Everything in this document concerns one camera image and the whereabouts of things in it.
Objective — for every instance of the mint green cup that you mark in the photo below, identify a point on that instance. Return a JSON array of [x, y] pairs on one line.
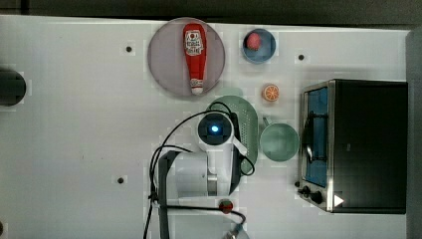
[[279, 141]]

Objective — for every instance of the black cylinder cup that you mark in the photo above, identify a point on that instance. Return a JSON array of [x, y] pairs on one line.
[[13, 88]]

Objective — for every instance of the red ketchup bottle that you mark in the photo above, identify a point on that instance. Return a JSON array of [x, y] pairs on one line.
[[195, 51]]

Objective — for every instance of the orange slice toy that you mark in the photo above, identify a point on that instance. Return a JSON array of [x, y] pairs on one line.
[[270, 93]]

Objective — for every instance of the grey round plate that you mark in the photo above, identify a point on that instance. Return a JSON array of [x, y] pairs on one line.
[[166, 58]]

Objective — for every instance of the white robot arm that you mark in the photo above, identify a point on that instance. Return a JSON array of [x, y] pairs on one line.
[[215, 169]]

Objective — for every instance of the black toaster oven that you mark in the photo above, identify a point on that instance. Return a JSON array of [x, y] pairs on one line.
[[353, 154]]

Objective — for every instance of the mint green oval strainer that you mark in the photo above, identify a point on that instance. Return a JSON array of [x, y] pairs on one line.
[[232, 99]]

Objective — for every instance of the pink toy strawberry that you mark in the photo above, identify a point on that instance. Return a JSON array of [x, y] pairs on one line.
[[253, 41]]

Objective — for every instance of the blue bowl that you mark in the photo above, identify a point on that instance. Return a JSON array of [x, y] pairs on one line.
[[266, 51]]

